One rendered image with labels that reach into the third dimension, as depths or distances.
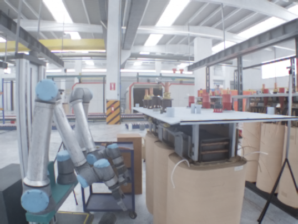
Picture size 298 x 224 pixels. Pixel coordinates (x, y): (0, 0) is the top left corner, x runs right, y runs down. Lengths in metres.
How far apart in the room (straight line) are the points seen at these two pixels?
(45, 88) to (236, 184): 1.18
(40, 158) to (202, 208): 0.93
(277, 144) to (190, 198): 1.87
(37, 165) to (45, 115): 0.27
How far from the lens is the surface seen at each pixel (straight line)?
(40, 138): 1.07
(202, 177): 1.05
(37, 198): 1.15
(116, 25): 12.72
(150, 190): 2.08
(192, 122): 0.75
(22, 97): 1.42
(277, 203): 3.08
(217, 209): 1.20
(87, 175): 1.16
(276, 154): 2.79
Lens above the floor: 1.44
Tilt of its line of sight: 3 degrees down
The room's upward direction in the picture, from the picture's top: straight up
